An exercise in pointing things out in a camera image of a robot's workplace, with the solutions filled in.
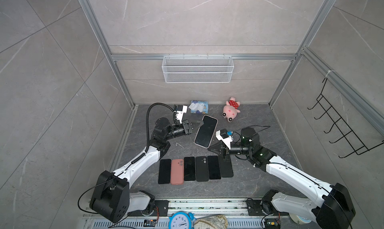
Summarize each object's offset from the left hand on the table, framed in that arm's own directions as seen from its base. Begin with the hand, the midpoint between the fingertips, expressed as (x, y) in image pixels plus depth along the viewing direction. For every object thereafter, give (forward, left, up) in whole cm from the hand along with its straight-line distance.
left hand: (204, 122), depth 67 cm
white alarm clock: (-36, -42, -27) cm, 61 cm away
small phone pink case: (-4, -1, -3) cm, 5 cm away
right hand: (-8, -2, -9) cm, 12 cm away
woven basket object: (-36, -5, -29) cm, 46 cm away
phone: (-11, +22, -31) cm, 40 cm away
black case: (-11, -14, -32) cm, 37 cm away
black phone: (-9, -7, -32) cm, 34 cm away
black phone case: (-11, 0, -33) cm, 35 cm away
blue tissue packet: (+35, -1, -27) cm, 44 cm away
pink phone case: (-11, +15, -33) cm, 37 cm away
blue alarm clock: (-34, +12, -30) cm, 47 cm away
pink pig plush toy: (+30, -23, -26) cm, 45 cm away
